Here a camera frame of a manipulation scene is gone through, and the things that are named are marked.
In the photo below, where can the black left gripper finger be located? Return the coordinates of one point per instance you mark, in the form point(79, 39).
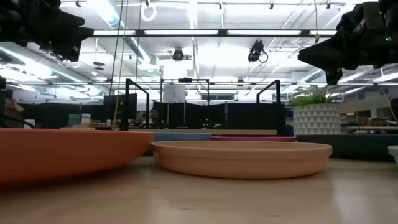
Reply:
point(71, 40)
point(65, 18)

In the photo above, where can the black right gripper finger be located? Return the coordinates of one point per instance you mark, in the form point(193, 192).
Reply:
point(334, 77)
point(326, 56)

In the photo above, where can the pink plate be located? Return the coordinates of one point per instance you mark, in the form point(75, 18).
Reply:
point(248, 139)

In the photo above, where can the orange plate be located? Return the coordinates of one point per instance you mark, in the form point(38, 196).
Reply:
point(62, 155)

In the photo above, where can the peach plate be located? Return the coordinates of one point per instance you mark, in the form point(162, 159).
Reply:
point(242, 161)

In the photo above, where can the blue plate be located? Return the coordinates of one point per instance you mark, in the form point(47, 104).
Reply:
point(183, 137)

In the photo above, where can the wooden shelf board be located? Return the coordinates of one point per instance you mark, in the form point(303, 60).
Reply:
point(217, 132)

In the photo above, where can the green succulent plant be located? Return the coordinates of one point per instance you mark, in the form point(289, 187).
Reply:
point(308, 99)

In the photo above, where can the white triangle-patterned plant pot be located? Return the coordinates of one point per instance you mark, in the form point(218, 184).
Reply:
point(315, 119)

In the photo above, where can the wooden background desk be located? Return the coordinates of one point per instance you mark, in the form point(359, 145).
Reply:
point(367, 127)

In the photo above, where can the teal box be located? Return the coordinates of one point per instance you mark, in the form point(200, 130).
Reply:
point(74, 119)

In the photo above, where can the white box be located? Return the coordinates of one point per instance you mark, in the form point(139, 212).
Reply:
point(86, 119)

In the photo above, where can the black monitor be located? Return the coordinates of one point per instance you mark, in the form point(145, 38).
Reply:
point(119, 105)

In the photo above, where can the black round hanging device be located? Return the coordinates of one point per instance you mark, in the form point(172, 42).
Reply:
point(178, 54)

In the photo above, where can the overhead rig light bar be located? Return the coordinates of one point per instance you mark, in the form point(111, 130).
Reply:
point(180, 32)

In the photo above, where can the person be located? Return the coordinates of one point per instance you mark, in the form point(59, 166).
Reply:
point(154, 116)

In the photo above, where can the black overhead camera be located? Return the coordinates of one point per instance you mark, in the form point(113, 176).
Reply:
point(255, 51)

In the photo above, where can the black metal shelf frame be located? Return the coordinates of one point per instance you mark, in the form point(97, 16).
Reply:
point(127, 102)

